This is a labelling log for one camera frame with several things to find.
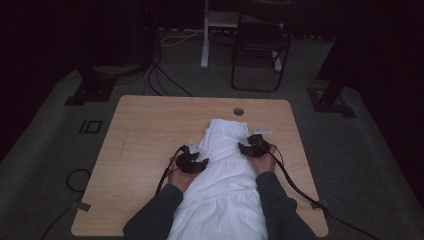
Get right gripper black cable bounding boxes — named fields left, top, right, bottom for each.
left=265, top=143, right=381, bottom=240

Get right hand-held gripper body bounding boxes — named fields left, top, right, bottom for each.
left=245, top=127, right=273, bottom=158

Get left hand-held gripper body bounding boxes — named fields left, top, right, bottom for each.
left=175, top=139, right=202, bottom=175

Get black floor cable loop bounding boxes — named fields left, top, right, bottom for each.
left=39, top=168, right=92, bottom=240

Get person's right hand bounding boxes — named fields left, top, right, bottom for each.
left=250, top=143, right=279, bottom=177

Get grey tape strip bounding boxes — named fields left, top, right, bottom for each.
left=71, top=200, right=92, bottom=213

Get white skirt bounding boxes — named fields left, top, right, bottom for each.
left=166, top=118, right=270, bottom=240

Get white desk frame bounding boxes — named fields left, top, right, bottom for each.
left=200, top=0, right=284, bottom=73

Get black stand base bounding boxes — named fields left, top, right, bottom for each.
left=306, top=79, right=357, bottom=118
left=64, top=66, right=118, bottom=107

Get black floor cables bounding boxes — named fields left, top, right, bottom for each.
left=142, top=49, right=194, bottom=98

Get white floor cable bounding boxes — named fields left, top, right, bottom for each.
left=159, top=29, right=205, bottom=47

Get person's left hand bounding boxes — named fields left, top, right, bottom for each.
left=167, top=159, right=198, bottom=195

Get black curtain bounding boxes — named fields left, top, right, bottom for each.
left=316, top=0, right=424, bottom=204

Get black folding chair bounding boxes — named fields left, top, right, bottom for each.
left=230, top=20, right=292, bottom=93

